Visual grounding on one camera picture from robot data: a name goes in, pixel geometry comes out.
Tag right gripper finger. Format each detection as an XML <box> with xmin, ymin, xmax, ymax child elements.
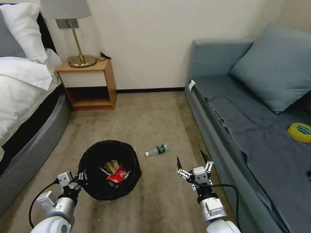
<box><xmin>200</xmin><ymin>150</ymin><xmax>214</xmax><ymax>174</ymax></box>
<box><xmin>176</xmin><ymin>157</ymin><xmax>194</xmax><ymax>182</ymax></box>

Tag black woven trash bin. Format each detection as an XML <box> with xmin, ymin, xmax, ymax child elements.
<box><xmin>78</xmin><ymin>139</ymin><xmax>142</xmax><ymax>202</ymax></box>

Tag beige paper scraps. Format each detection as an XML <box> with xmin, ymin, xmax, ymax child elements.
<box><xmin>104</xmin><ymin>159</ymin><xmax>121</xmax><ymax>173</ymax></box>

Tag clear plastic bottle green label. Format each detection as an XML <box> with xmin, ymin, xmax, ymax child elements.
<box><xmin>145</xmin><ymin>144</ymin><xmax>168</xmax><ymax>157</ymax></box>

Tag red snack wrapper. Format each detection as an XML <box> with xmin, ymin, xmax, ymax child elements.
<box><xmin>107</xmin><ymin>165</ymin><xmax>130</xmax><ymax>183</ymax></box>

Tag blue-grey sofa cover sheet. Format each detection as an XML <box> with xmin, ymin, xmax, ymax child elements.
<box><xmin>205</xmin><ymin>74</ymin><xmax>311</xmax><ymax>220</ymax></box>

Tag black skirting board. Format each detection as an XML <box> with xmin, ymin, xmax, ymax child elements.
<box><xmin>116</xmin><ymin>87</ymin><xmax>187</xmax><ymax>94</ymax></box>

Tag yellow tape roll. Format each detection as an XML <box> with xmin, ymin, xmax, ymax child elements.
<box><xmin>287</xmin><ymin>122</ymin><xmax>311</xmax><ymax>143</ymax></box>

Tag wooden nightstand white drawer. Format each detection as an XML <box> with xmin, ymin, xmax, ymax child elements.
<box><xmin>56</xmin><ymin>59</ymin><xmax>117</xmax><ymax>112</ymax></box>

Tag white duvet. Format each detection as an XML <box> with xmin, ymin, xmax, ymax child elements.
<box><xmin>0</xmin><ymin>48</ymin><xmax>63</xmax><ymax>160</ymax></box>

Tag blue-grey sofa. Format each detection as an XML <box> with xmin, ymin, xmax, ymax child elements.
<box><xmin>184</xmin><ymin>23</ymin><xmax>311</xmax><ymax>233</ymax></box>

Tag brass table lamp white shade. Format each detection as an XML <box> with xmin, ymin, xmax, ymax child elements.
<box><xmin>39</xmin><ymin>0</ymin><xmax>98</xmax><ymax>68</ymax></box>

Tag blue-grey sofa cushion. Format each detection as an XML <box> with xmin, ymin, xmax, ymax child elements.
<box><xmin>230</xmin><ymin>23</ymin><xmax>311</xmax><ymax>114</ymax></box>

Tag black headboard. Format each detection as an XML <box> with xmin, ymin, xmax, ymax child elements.
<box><xmin>36</xmin><ymin>11</ymin><xmax>58</xmax><ymax>54</ymax></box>

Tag white pillow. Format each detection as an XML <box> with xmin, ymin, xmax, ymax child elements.
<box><xmin>0</xmin><ymin>3</ymin><xmax>48</xmax><ymax>64</ymax></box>

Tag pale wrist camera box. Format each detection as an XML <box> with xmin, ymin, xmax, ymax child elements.
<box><xmin>57</xmin><ymin>172</ymin><xmax>74</xmax><ymax>188</ymax></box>
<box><xmin>192</xmin><ymin>167</ymin><xmax>210</xmax><ymax>184</ymax></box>

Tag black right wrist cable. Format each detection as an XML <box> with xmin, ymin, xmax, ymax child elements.
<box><xmin>194</xmin><ymin>180</ymin><xmax>241</xmax><ymax>233</ymax></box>

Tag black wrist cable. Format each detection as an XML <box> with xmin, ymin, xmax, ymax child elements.
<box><xmin>194</xmin><ymin>180</ymin><xmax>241</xmax><ymax>233</ymax></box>
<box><xmin>29</xmin><ymin>179</ymin><xmax>60</xmax><ymax>229</ymax></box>

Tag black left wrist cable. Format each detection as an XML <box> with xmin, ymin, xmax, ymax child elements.
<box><xmin>29</xmin><ymin>179</ymin><xmax>60</xmax><ymax>229</ymax></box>

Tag grey upholstered bed frame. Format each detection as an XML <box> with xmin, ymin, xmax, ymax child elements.
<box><xmin>0</xmin><ymin>85</ymin><xmax>71</xmax><ymax>217</ymax></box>

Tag thin black lamp cable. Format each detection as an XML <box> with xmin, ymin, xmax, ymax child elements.
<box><xmin>95</xmin><ymin>51</ymin><xmax>112</xmax><ymax>61</ymax></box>

